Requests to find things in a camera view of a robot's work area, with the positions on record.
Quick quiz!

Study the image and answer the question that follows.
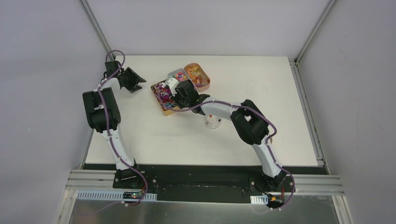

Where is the yellow tin of lollipops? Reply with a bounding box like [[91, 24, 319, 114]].
[[150, 80, 180, 116]]

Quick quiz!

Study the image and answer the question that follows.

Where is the purple plastic scoop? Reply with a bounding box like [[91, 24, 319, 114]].
[[158, 86, 172, 104]]

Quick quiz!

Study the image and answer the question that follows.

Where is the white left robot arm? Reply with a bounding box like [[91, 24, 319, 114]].
[[82, 61, 146, 189]]

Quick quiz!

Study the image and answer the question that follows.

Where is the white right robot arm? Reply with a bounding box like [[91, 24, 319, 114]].
[[159, 78, 287, 191]]

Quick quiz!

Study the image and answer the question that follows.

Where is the pink tin of gummy candies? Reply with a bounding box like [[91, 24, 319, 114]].
[[184, 63, 211, 92]]

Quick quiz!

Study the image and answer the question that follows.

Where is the clear plastic cup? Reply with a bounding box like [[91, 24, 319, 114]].
[[205, 115, 222, 129]]

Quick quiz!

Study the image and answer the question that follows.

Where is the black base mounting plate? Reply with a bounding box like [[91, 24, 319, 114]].
[[82, 163, 329, 205]]

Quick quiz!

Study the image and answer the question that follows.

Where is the left controller board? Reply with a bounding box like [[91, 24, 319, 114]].
[[123, 191, 144, 200]]

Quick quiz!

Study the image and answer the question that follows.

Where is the controller board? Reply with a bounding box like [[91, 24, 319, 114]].
[[123, 191, 144, 200], [267, 196, 284, 209]]

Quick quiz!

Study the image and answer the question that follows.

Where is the right controller board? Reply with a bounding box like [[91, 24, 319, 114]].
[[267, 196, 284, 209]]

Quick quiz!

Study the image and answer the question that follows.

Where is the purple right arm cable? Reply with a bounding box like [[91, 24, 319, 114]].
[[156, 85, 296, 212]]

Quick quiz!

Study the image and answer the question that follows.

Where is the aluminium frame post left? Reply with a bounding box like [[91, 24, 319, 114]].
[[79, 0, 112, 53]]

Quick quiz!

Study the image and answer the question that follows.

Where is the aluminium frame post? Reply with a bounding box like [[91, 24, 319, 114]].
[[79, 0, 112, 53], [294, 0, 338, 65]]

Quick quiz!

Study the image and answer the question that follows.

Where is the aluminium frame post right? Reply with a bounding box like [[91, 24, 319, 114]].
[[294, 0, 338, 65]]

